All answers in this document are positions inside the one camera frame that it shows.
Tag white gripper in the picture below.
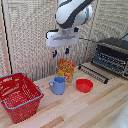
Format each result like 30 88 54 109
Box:
45 27 81 59

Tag metal oven tray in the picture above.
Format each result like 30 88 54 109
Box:
91 52 126 76

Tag black oven door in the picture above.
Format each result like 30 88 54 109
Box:
77 63 111 85

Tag black toaster oven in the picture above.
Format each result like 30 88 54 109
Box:
90 37 128 80

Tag red yellow cereal box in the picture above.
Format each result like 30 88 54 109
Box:
56 57 77 84

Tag blue mug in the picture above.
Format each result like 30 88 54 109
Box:
48 75 67 96

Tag beige woven folding screen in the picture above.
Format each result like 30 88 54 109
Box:
0 0 128 83

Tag red bowl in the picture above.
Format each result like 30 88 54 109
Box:
75 78 94 94

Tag red plastic shopping basket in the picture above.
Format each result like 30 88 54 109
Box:
0 72 45 125

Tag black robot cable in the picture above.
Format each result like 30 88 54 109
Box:
78 31 128 44

